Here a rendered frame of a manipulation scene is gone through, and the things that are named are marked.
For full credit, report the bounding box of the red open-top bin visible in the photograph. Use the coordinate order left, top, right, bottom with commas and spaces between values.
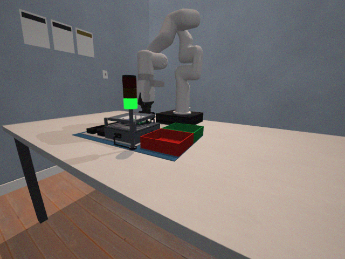
140, 128, 194, 157

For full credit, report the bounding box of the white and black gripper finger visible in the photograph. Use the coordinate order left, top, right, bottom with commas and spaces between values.
137, 93, 148, 113
147, 101, 154, 112

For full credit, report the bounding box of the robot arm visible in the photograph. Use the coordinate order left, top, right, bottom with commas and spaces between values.
137, 9, 203, 114

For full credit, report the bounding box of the green bin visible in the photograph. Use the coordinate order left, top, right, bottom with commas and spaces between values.
162, 123, 204, 143

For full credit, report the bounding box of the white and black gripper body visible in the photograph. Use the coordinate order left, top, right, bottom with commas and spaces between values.
136, 80, 155, 103

